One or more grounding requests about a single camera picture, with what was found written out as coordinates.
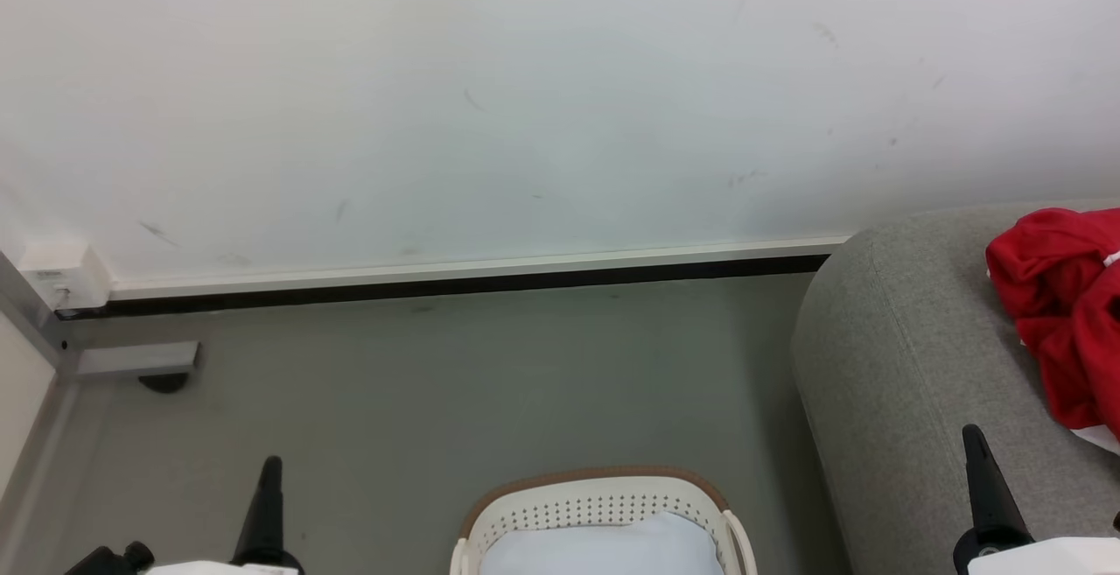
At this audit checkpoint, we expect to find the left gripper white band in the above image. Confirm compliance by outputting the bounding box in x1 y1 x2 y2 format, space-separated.
144 456 305 575

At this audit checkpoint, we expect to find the white black baseboard strip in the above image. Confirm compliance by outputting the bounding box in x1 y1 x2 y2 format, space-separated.
57 235 854 320

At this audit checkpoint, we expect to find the grey fabric sofa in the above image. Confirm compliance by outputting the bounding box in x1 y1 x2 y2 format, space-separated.
790 200 1120 575

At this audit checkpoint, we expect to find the white perforated laundry basket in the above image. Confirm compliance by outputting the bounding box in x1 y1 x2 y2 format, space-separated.
449 467 759 575

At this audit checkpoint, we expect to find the grey metal partition foot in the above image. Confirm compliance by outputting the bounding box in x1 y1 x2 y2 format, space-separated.
74 341 200 379

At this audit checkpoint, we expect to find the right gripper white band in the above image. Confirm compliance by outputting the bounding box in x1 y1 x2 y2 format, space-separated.
954 424 1120 575

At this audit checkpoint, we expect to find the red white sports garment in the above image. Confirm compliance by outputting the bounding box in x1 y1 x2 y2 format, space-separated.
986 206 1120 456

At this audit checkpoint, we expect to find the white wall junction box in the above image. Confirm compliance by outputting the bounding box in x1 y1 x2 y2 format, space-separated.
17 242 113 312

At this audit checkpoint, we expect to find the pale blue cloth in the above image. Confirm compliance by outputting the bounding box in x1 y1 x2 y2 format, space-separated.
479 512 725 575

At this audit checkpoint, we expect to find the grey framed partition panel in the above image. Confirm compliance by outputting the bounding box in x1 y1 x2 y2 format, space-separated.
0 251 80 506

